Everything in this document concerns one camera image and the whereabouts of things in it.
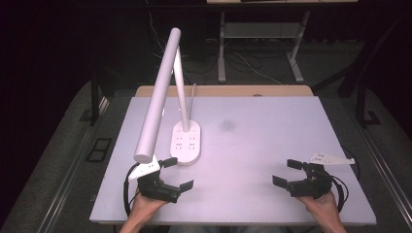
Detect person's left hand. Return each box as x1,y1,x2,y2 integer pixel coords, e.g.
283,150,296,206
127,190,170,223

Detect white lamp cable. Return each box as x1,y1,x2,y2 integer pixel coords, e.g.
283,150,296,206
187,83,198,121

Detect metal floor rail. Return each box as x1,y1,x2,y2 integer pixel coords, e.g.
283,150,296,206
37,96,111,233
358,127,412,222

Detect floor cables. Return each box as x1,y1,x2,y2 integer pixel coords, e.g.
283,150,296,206
147,11,286,85

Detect black metal stand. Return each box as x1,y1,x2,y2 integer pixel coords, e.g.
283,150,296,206
79,71,113,127
310,14,412,128

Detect white metal desk frame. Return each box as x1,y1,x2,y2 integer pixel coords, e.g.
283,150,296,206
217,10,311,84

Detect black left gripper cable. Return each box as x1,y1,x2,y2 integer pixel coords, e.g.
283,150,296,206
122,162,141,216

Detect white desk lamp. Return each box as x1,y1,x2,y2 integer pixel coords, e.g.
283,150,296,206
133,27,202,167

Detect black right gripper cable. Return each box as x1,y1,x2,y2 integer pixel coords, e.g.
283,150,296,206
329,174,351,214

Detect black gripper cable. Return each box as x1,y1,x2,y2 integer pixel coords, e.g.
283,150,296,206
329,174,351,214
122,162,141,216

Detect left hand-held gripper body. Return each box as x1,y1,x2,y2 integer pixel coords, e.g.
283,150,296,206
128,154,183,204

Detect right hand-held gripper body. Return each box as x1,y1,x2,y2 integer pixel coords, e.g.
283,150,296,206
286,151,356,199

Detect black floor frame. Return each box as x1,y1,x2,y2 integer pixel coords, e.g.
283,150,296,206
85,137,113,163

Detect person's right hand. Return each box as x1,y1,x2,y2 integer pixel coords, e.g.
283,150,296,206
297,190,341,224

